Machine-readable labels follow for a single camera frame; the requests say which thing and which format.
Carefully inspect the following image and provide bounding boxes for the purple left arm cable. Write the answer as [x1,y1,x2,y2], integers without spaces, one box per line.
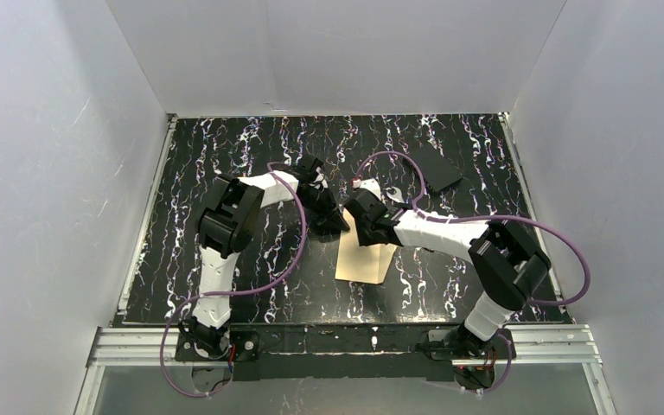
[158,162,309,400]

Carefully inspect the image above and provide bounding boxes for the black flat box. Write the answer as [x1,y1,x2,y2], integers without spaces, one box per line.
[407,145,463,195]

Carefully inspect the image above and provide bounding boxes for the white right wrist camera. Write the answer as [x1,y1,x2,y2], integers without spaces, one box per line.
[351,178,382,200]

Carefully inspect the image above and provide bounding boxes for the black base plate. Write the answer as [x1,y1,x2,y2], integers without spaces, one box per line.
[170,322,516,386]

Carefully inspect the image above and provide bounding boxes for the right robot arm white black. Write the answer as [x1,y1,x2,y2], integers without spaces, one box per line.
[344,188,552,342]

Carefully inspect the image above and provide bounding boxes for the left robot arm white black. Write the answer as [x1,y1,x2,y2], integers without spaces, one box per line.
[197,155,349,295]

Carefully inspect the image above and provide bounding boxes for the cream envelope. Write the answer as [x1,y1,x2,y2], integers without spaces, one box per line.
[335,210,398,284]

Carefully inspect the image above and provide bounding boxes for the aluminium front rail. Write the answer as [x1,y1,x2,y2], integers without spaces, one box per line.
[88,323,602,367]

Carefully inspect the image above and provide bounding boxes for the silver wrench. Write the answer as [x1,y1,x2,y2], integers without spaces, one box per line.
[385,187,407,205]

